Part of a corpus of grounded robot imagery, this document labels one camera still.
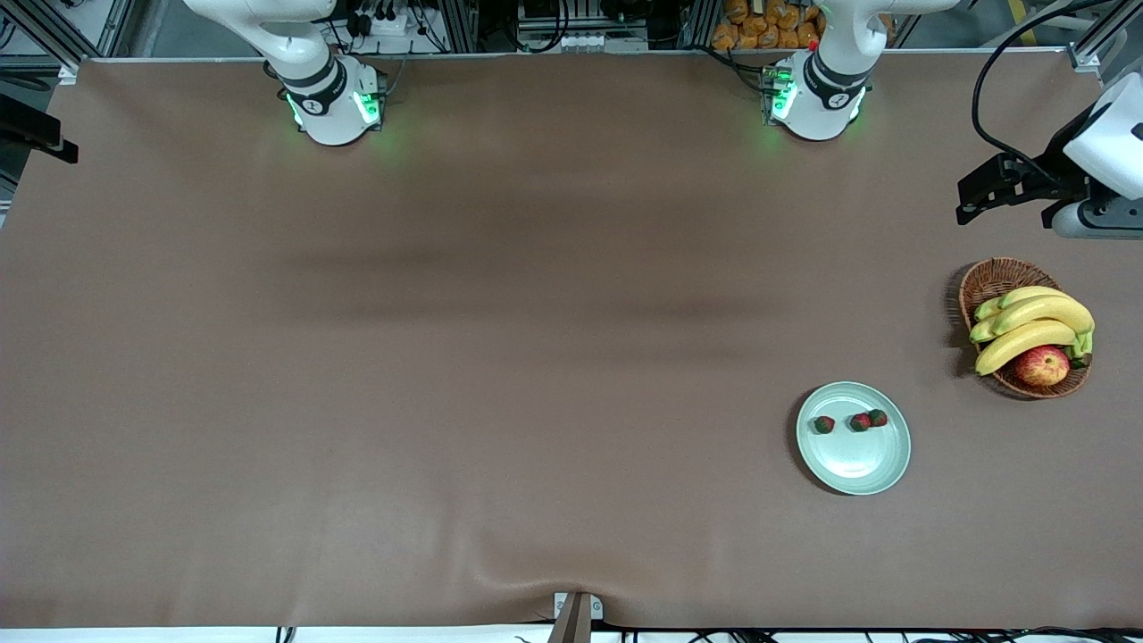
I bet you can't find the mint green round plate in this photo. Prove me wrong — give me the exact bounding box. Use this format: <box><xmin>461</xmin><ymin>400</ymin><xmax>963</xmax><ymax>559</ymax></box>
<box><xmin>796</xmin><ymin>381</ymin><xmax>913</xmax><ymax>497</ymax></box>

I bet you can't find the brown wicker basket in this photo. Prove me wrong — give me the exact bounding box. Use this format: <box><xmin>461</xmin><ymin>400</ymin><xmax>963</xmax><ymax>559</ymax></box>
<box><xmin>958</xmin><ymin>257</ymin><xmax>1093</xmax><ymax>400</ymax></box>

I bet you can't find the yellow banana bunch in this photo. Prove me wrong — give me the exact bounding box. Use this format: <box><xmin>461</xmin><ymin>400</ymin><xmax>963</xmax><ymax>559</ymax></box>
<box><xmin>969</xmin><ymin>286</ymin><xmax>1097</xmax><ymax>377</ymax></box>

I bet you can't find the red yellow apple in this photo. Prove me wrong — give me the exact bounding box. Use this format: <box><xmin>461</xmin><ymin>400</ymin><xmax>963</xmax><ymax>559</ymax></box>
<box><xmin>1014</xmin><ymin>345</ymin><xmax>1071</xmax><ymax>388</ymax></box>

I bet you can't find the white terminal block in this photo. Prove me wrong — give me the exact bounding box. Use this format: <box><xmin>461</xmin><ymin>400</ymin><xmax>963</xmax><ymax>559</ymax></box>
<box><xmin>555</xmin><ymin>31</ymin><xmax>626</xmax><ymax>52</ymax></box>

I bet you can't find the brown table cloth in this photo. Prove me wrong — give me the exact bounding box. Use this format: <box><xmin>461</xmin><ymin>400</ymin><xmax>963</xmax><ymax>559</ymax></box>
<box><xmin>0</xmin><ymin>49</ymin><xmax>1143</xmax><ymax>630</ymax></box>

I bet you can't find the aluminium frame profile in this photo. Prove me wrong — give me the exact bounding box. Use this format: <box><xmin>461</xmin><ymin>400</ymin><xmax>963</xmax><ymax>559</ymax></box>
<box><xmin>13</xmin><ymin>0</ymin><xmax>81</xmax><ymax>86</ymax></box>
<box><xmin>1067</xmin><ymin>0</ymin><xmax>1143</xmax><ymax>72</ymax></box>

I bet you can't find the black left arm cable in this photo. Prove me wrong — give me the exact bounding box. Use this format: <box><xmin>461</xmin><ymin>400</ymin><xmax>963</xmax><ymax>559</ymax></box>
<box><xmin>972</xmin><ymin>0</ymin><xmax>1117</xmax><ymax>184</ymax></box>

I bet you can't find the metal clamp bracket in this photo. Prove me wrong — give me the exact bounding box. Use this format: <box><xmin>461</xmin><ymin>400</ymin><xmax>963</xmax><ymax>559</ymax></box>
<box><xmin>549</xmin><ymin>591</ymin><xmax>605</xmax><ymax>643</ymax></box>

